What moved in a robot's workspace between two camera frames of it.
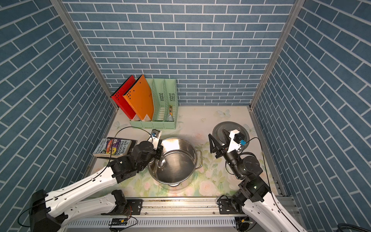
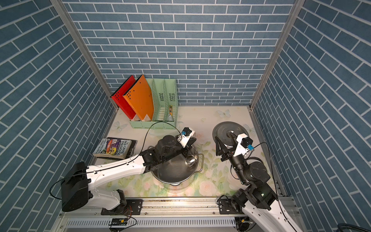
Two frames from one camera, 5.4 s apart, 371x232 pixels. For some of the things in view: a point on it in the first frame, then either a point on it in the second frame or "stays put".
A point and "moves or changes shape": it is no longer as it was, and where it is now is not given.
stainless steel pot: [182, 160] stays put
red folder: [118, 94] stays put
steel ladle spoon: [161, 162] moves or changes shape
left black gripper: [159, 150] to [188, 145]
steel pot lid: [218, 137] stays put
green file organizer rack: [165, 98] stays put
